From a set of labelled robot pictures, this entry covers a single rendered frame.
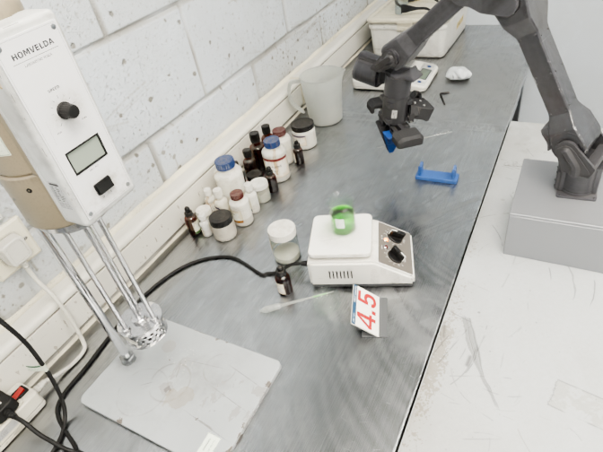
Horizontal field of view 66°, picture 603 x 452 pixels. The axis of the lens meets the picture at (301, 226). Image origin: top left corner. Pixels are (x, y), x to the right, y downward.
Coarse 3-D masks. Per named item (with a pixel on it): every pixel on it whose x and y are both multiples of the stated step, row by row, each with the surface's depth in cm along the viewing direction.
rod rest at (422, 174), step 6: (420, 162) 114; (420, 168) 113; (456, 168) 111; (420, 174) 114; (426, 174) 114; (432, 174) 114; (438, 174) 114; (444, 174) 113; (450, 174) 113; (456, 174) 112; (426, 180) 114; (432, 180) 113; (438, 180) 112; (444, 180) 112; (450, 180) 111; (456, 180) 110
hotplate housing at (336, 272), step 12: (372, 228) 93; (396, 228) 95; (372, 240) 90; (372, 252) 87; (312, 264) 88; (324, 264) 88; (336, 264) 87; (348, 264) 87; (360, 264) 86; (372, 264) 86; (312, 276) 90; (324, 276) 89; (336, 276) 89; (348, 276) 88; (360, 276) 88; (372, 276) 88; (384, 276) 87; (396, 276) 87; (408, 276) 87
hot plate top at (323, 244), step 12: (324, 216) 95; (360, 216) 93; (312, 228) 93; (324, 228) 92; (360, 228) 90; (312, 240) 90; (324, 240) 89; (336, 240) 89; (348, 240) 88; (360, 240) 88; (312, 252) 87; (324, 252) 87; (336, 252) 86; (348, 252) 86; (360, 252) 85
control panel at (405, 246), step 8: (384, 224) 95; (384, 232) 93; (384, 240) 91; (408, 240) 94; (384, 248) 89; (400, 248) 91; (408, 248) 92; (384, 256) 87; (408, 256) 90; (384, 264) 86; (392, 264) 87; (400, 264) 88; (408, 264) 89; (408, 272) 87
